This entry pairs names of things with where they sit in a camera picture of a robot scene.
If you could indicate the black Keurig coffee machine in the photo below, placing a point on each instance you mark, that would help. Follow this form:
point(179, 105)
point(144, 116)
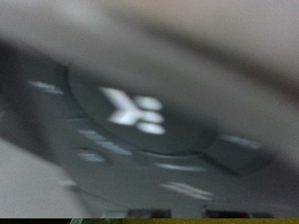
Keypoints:
point(140, 124)

